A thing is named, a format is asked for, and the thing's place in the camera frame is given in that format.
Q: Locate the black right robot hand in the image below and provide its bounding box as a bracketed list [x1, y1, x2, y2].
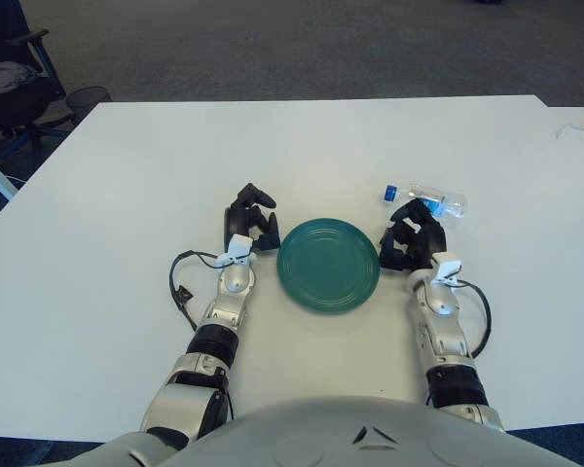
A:
[379, 197, 450, 271]

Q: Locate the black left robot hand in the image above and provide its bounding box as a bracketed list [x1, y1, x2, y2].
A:
[222, 183, 280, 254]

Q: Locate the clear bottle with blue cap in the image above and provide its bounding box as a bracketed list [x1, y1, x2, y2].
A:
[381, 182, 468, 219]

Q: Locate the green ceramic plate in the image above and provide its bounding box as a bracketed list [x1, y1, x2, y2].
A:
[275, 217, 383, 312]

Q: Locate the black mesh wastebasket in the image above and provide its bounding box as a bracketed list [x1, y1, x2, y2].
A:
[66, 86, 112, 123]

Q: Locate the grey robot torso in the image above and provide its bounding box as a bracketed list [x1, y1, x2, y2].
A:
[96, 396, 573, 467]

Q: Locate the black office chair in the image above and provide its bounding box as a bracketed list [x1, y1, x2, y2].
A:
[0, 0, 74, 162]

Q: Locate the grey cloth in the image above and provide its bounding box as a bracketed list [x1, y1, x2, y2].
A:
[0, 61, 40, 96]

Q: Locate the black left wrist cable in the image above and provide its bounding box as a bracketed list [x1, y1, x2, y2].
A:
[168, 250, 233, 332]

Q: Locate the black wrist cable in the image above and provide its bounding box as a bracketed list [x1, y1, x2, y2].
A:
[455, 276, 493, 359]
[168, 250, 233, 332]

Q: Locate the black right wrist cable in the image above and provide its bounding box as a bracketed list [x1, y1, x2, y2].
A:
[455, 276, 493, 359]

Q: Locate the white cable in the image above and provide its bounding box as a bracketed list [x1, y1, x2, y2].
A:
[554, 122, 584, 143]

